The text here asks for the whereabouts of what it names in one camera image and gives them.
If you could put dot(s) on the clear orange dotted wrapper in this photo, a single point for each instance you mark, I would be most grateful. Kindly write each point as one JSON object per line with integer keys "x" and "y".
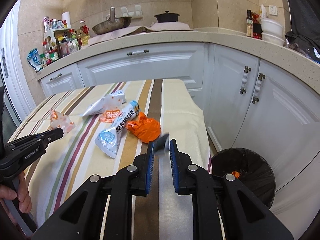
{"x": 60, "y": 121}

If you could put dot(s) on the paper towel roll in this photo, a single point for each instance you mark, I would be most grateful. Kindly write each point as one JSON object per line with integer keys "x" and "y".
{"x": 66, "y": 20}

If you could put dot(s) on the white long wrapper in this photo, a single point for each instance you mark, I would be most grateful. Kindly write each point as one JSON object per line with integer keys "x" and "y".
{"x": 100, "y": 105}

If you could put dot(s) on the red snack packets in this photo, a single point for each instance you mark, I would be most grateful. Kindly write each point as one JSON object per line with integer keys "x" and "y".
{"x": 257, "y": 31}

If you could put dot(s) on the orange white snack wrapper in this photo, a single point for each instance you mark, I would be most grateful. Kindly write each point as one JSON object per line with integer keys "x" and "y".
{"x": 111, "y": 115}

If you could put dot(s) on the silver foil wrapper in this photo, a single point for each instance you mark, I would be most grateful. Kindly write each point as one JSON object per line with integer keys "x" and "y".
{"x": 161, "y": 143}

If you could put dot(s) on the person's left hand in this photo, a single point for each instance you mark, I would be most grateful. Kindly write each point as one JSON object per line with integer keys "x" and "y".
{"x": 23, "y": 195}

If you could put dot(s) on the black lined trash bin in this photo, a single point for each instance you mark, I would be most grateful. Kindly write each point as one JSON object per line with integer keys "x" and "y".
{"x": 260, "y": 177}

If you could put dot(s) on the dark glass bottle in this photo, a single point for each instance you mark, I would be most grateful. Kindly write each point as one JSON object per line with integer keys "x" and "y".
{"x": 249, "y": 26}

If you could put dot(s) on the black lidded pot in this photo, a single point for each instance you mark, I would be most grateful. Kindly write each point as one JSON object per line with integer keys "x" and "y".
{"x": 167, "y": 17}

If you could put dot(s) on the cluster of condiment jars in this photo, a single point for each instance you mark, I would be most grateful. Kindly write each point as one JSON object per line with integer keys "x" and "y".
{"x": 62, "y": 47}

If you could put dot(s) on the striped tablecloth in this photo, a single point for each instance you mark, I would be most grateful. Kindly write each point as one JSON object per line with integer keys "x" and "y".
{"x": 175, "y": 100}

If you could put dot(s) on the small orange plastic bag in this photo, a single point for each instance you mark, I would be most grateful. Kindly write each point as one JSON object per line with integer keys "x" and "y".
{"x": 146, "y": 130}

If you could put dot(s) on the white wall socket strip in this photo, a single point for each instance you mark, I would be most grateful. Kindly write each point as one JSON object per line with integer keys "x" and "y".
{"x": 135, "y": 12}

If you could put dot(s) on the steel wok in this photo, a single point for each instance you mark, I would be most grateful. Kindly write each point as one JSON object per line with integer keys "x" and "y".
{"x": 112, "y": 26}

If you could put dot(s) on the white spice rack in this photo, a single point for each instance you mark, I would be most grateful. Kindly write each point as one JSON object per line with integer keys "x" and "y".
{"x": 50, "y": 36}

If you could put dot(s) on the white single wall socket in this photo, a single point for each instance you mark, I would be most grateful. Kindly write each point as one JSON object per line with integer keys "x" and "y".
{"x": 273, "y": 10}

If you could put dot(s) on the orange printed bag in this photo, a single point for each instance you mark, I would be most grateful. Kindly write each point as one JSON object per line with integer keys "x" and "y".
{"x": 235, "y": 174}

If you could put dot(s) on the dark grey cloth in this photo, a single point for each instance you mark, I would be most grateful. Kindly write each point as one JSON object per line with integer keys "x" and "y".
{"x": 305, "y": 10}

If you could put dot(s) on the blue white long packet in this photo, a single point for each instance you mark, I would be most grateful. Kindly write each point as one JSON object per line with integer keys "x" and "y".
{"x": 117, "y": 130}

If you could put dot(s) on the blue white seasoning packet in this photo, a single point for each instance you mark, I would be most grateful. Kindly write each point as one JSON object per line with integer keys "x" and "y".
{"x": 35, "y": 60}

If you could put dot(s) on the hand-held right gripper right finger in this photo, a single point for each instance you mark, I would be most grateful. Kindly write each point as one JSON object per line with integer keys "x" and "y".
{"x": 173, "y": 165}

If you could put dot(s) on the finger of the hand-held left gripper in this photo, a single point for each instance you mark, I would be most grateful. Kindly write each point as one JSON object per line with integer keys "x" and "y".
{"x": 51, "y": 140}
{"x": 47, "y": 133}

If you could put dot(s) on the white plastic container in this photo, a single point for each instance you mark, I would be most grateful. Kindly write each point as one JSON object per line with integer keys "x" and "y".
{"x": 273, "y": 40}
{"x": 272, "y": 26}

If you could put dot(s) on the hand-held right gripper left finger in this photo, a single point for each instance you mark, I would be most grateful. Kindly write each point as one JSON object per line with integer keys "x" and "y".
{"x": 150, "y": 160}

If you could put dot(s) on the yellow cooking oil bottle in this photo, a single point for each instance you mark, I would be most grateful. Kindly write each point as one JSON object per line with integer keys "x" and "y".
{"x": 83, "y": 38}

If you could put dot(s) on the white kitchen cabinet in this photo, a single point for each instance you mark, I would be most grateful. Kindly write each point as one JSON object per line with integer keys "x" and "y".
{"x": 125, "y": 67}

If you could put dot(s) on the beige kitchen countertop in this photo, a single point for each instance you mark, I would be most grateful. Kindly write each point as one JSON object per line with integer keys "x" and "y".
{"x": 175, "y": 36}

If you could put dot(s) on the white paper packet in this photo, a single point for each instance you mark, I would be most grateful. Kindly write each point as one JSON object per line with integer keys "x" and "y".
{"x": 263, "y": 11}

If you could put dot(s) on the beige stove cover cloth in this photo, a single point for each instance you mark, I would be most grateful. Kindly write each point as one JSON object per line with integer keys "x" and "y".
{"x": 120, "y": 33}

